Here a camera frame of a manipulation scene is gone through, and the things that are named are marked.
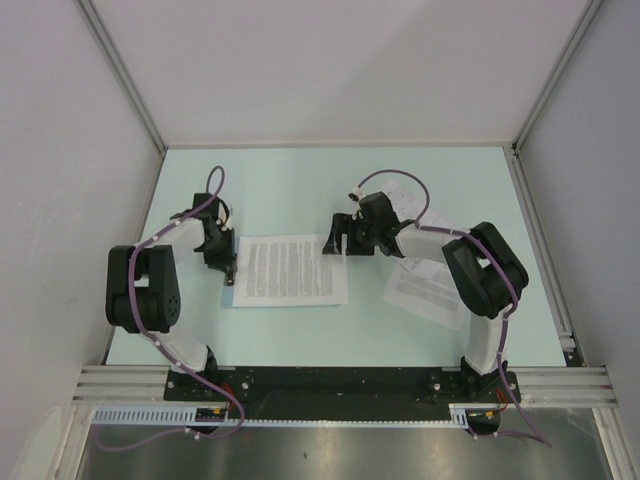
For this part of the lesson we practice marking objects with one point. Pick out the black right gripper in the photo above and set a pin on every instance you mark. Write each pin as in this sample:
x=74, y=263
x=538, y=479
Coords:
x=345, y=224

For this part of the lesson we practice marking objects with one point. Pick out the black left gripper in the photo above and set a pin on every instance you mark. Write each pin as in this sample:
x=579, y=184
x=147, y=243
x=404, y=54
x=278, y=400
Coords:
x=227, y=260

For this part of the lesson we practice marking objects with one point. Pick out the metal folder clip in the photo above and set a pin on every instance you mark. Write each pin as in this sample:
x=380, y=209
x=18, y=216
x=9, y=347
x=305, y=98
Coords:
x=229, y=279

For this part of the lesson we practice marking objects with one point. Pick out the blue clipboard folder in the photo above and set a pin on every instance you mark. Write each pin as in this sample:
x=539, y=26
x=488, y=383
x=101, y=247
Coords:
x=227, y=295

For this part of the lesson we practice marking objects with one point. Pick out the text paper sheet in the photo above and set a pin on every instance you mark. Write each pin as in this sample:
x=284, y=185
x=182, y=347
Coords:
x=288, y=271
x=434, y=298

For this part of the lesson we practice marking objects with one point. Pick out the table form paper sheet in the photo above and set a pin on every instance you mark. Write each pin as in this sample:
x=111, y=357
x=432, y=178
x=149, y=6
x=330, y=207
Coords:
x=408, y=206

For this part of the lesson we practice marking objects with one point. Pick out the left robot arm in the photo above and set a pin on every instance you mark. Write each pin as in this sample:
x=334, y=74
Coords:
x=142, y=287

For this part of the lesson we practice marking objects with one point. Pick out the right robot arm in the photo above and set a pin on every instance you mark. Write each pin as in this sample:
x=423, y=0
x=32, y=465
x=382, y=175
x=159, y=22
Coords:
x=487, y=274

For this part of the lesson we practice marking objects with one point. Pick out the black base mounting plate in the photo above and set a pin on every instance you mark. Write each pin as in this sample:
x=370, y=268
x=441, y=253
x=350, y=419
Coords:
x=368, y=389

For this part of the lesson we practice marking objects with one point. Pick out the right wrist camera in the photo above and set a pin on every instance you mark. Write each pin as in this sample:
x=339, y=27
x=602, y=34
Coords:
x=356, y=194

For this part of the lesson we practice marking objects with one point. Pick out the slotted cable duct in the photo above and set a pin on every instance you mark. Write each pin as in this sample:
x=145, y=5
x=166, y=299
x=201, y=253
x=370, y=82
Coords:
x=424, y=416

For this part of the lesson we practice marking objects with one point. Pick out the aluminium front frame rail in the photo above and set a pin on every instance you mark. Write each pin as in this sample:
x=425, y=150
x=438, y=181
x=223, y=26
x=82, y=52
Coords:
x=541, y=387

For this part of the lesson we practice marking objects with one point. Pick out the left aluminium frame post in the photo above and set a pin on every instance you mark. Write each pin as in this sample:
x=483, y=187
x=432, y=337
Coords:
x=108, y=48

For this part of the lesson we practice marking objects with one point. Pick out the aluminium frame post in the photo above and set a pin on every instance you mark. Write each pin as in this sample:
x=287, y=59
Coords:
x=576, y=39
x=108, y=48

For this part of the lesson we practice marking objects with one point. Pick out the right aluminium frame post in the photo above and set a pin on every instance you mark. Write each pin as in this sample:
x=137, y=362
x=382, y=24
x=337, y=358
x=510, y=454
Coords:
x=576, y=39

